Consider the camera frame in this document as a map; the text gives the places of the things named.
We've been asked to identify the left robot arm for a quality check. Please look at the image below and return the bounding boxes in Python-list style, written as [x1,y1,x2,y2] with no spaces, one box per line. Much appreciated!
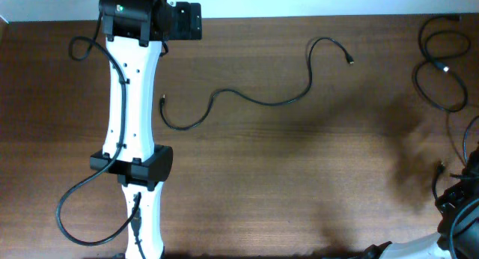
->
[91,0,202,258]

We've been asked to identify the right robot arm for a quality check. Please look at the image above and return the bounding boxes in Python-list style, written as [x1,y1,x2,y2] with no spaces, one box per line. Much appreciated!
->
[359,150,478,259]

